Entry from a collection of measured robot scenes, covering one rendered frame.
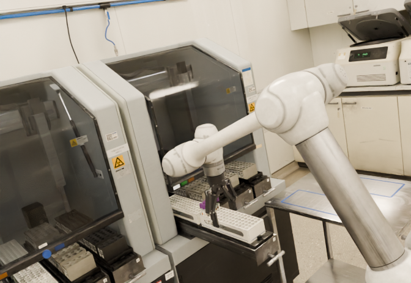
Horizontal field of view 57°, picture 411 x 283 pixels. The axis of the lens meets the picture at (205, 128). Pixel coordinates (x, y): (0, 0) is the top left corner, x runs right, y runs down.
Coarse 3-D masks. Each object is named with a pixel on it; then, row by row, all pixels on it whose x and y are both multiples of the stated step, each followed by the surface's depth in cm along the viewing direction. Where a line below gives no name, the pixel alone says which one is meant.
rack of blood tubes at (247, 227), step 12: (204, 216) 165; (228, 216) 160; (240, 216) 158; (252, 216) 156; (216, 228) 161; (228, 228) 162; (240, 228) 148; (252, 228) 147; (264, 228) 152; (252, 240) 147
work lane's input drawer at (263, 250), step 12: (180, 228) 180; (192, 228) 172; (204, 228) 166; (216, 240) 161; (228, 240) 154; (240, 240) 150; (264, 240) 148; (276, 240) 152; (240, 252) 150; (252, 252) 145; (264, 252) 147
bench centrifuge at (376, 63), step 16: (352, 16) 342; (368, 16) 330; (384, 16) 324; (400, 16) 321; (352, 32) 368; (368, 32) 361; (384, 32) 354; (400, 32) 345; (352, 48) 344; (368, 48) 331; (384, 48) 320; (400, 48) 322; (352, 64) 341; (368, 64) 329; (384, 64) 319; (352, 80) 345; (368, 80) 334; (384, 80) 323; (400, 80) 326
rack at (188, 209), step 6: (174, 198) 194; (180, 198) 192; (186, 198) 190; (174, 204) 185; (180, 204) 185; (186, 204) 183; (192, 204) 181; (198, 204) 180; (174, 210) 187; (180, 210) 178; (186, 210) 176; (192, 210) 175; (198, 210) 173; (180, 216) 180; (186, 216) 182; (192, 216) 181; (198, 216) 170; (198, 222) 171
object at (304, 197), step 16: (368, 176) 182; (288, 192) 183; (304, 192) 179; (320, 192) 176; (384, 192) 163; (400, 192) 160; (272, 208) 177; (288, 208) 167; (304, 208) 164; (320, 208) 161; (384, 208) 150; (400, 208) 148; (272, 224) 178; (336, 224) 149; (400, 224) 138; (320, 272) 204; (336, 272) 201; (352, 272) 198
